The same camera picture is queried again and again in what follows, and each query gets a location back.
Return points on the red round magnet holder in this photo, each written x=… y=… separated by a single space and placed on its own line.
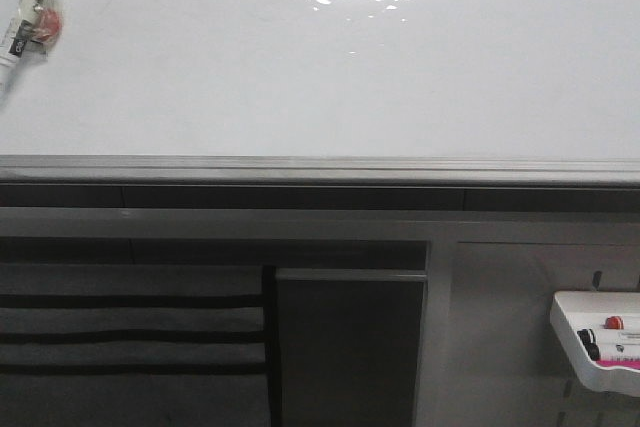
x=48 y=27

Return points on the white black whiteboard marker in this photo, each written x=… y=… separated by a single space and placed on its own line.
x=24 y=28

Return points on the white glossy whiteboard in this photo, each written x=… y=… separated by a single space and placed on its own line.
x=479 y=79

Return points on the dark cabinet door panel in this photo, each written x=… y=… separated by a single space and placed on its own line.
x=349 y=350

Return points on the grey slatted shelf rack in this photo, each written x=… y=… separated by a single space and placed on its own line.
x=139 y=346

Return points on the black capped marker upper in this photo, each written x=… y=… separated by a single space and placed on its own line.
x=608 y=336

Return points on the black capped marker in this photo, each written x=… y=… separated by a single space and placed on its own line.
x=613 y=352
x=608 y=336

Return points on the black capped marker lower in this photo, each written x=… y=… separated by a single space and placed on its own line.
x=613 y=352

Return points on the white plastic marker tray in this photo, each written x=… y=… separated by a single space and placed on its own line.
x=575 y=310

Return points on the red capped marker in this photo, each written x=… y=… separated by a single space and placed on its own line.
x=623 y=322

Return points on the pink marker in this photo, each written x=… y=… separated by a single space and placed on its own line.
x=629 y=364

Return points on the grey aluminium whiteboard frame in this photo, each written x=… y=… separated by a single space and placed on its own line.
x=368 y=171

